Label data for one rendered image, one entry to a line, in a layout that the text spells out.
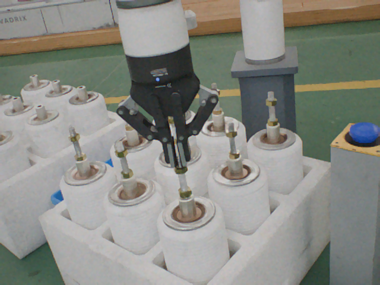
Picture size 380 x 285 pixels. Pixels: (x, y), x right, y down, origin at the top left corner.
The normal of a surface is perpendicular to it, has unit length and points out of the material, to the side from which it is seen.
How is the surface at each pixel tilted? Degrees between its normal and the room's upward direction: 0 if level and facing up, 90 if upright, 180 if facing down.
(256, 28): 90
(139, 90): 90
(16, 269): 0
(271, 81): 90
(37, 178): 90
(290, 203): 0
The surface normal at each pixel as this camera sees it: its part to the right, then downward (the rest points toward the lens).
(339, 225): -0.62, 0.45
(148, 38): -0.04, 0.48
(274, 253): 0.77, 0.20
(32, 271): -0.14, -0.87
